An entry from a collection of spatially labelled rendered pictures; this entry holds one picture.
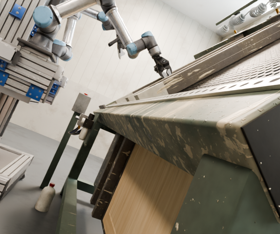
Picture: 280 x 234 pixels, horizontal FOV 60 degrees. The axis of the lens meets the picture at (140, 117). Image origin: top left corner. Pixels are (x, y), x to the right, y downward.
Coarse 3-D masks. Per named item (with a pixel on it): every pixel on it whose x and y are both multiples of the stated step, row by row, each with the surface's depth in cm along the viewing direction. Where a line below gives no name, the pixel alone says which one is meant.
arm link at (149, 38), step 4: (144, 32) 155; (148, 32) 154; (144, 36) 154; (148, 36) 154; (152, 36) 155; (144, 40) 153; (148, 40) 154; (152, 40) 154; (148, 44) 155; (152, 44) 154; (156, 44) 156; (148, 48) 156
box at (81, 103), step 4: (80, 96) 219; (84, 96) 220; (88, 96) 222; (76, 100) 219; (80, 100) 219; (84, 100) 220; (88, 100) 221; (76, 104) 219; (80, 104) 220; (84, 104) 220; (72, 108) 218; (76, 108) 219; (80, 108) 220; (84, 108) 220; (80, 112) 220; (84, 112) 221
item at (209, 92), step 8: (256, 80) 30; (264, 80) 28; (272, 80) 27; (208, 88) 42; (216, 88) 38; (224, 88) 35; (232, 88) 33; (240, 88) 30; (248, 88) 29; (256, 88) 27; (264, 88) 26; (272, 88) 25; (160, 96) 66; (168, 96) 58; (176, 96) 51; (184, 96) 46; (192, 96) 43; (200, 96) 40; (208, 96) 38; (112, 104) 161; (120, 104) 117; (128, 104) 98
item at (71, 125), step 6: (78, 114) 222; (72, 120) 221; (72, 126) 221; (66, 132) 220; (66, 138) 220; (60, 144) 219; (66, 144) 220; (60, 150) 219; (54, 156) 218; (60, 156) 219; (54, 162) 218; (48, 168) 217; (54, 168) 218; (48, 174) 217; (48, 180) 217; (42, 186) 216
